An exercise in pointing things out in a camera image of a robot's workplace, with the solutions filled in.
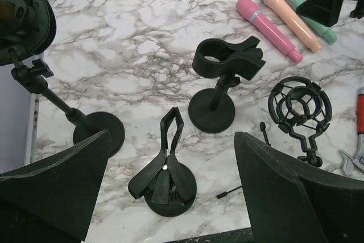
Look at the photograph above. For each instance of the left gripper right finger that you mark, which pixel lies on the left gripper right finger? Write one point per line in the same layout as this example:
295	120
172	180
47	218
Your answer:
289	200

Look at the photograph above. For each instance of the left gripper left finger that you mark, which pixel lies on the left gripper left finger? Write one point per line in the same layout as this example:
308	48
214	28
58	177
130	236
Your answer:
53	199

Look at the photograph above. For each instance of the beige microphone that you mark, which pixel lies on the beige microphone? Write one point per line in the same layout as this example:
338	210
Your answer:
295	23

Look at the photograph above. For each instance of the pink microphone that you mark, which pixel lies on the pink microphone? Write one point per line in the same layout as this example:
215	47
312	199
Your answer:
251	12

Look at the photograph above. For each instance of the black tripod shock-mount stand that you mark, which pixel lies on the black tripod shock-mount stand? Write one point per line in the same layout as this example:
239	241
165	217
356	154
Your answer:
302	110

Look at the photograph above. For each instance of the black round-base pink-mic stand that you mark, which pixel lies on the black round-base pink-mic stand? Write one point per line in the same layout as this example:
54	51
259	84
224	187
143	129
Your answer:
168	186

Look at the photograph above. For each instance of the black round-base clip stand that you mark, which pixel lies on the black round-base clip stand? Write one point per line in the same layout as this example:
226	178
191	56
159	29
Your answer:
212	110

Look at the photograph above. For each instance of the black gold-mic stand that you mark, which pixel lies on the black gold-mic stand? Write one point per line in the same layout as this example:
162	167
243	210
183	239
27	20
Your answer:
37	30

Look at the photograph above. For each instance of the gold microphone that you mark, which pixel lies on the gold microphone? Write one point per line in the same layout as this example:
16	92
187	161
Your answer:
9	22

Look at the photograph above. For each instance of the red-handled adjustable wrench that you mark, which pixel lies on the red-handled adjustable wrench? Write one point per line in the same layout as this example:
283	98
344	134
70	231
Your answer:
356	161

